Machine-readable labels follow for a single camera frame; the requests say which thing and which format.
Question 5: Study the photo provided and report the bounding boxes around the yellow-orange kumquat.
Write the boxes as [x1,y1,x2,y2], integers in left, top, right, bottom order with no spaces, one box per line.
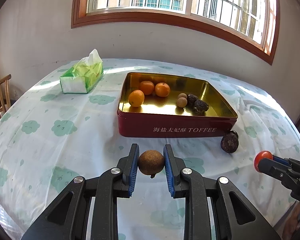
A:
[128,89,145,107]

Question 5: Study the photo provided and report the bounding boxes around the smooth dark round fruit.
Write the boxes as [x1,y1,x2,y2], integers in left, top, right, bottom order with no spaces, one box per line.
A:
[230,130,238,138]

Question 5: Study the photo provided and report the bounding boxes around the brown longan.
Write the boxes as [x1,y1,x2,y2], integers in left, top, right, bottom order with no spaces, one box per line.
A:
[178,93,187,99]
[176,97,187,108]
[138,150,165,178]

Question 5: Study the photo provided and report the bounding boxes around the green tissue pack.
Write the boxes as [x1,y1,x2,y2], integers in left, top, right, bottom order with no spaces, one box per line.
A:
[59,49,103,94]

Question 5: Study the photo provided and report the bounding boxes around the large mandarin orange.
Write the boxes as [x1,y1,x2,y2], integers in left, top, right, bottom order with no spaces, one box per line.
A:
[155,82,171,98]

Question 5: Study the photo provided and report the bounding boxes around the red gold toffee tin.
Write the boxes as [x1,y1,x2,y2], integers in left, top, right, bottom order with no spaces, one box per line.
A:
[117,72,238,138]

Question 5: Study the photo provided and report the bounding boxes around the small mandarin orange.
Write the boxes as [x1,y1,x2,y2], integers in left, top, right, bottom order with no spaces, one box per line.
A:
[139,81,155,95]

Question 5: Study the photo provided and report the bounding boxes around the person's right hand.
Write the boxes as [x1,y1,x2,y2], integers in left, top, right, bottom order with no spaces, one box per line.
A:
[282,202,300,239]

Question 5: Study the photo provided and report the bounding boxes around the red cherry tomato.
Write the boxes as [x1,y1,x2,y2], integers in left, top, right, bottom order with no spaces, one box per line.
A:
[254,151,273,173]

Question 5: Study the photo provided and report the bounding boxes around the large wooden frame window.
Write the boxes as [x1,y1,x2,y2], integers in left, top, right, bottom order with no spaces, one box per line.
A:
[71,0,280,64]

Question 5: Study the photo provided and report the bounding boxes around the cloud pattern tablecloth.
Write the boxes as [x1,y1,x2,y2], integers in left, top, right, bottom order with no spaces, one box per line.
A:
[0,59,300,239]

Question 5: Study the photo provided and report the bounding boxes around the large wrinkled passion fruit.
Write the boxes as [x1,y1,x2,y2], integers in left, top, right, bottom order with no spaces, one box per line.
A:
[221,132,239,153]

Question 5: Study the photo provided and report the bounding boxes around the wrinkled dark passion fruit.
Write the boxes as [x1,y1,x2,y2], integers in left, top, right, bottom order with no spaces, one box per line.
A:
[193,100,209,113]

